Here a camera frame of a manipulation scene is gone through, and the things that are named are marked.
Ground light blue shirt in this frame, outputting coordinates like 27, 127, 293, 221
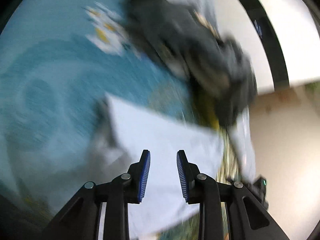
105, 92, 257, 240

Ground olive green cloth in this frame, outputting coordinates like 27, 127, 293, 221
196, 91, 220, 131

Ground dark grey sweatpants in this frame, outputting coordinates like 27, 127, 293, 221
126, 0, 257, 127

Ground teal floral bed blanket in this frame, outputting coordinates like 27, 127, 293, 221
0, 0, 241, 240

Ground white black wardrobe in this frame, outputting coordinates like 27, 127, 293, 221
214, 0, 319, 94

